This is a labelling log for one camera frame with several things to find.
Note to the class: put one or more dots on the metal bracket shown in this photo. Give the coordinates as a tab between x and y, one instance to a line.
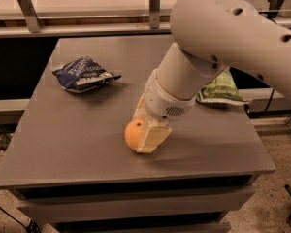
30	16
154	14

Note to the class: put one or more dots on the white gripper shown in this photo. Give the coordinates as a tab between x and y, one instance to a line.
161	101

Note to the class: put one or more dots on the middle metal bracket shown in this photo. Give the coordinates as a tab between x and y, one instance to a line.
154	14

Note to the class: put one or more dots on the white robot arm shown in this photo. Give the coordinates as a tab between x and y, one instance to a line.
209	35

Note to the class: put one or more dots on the blue chip bag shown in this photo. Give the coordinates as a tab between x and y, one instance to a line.
82	75

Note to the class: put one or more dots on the orange fruit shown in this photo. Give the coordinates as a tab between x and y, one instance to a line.
133	133

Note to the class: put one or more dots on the green chip bag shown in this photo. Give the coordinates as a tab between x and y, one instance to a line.
221	91

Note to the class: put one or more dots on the left metal bracket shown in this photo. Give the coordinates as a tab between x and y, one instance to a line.
30	16

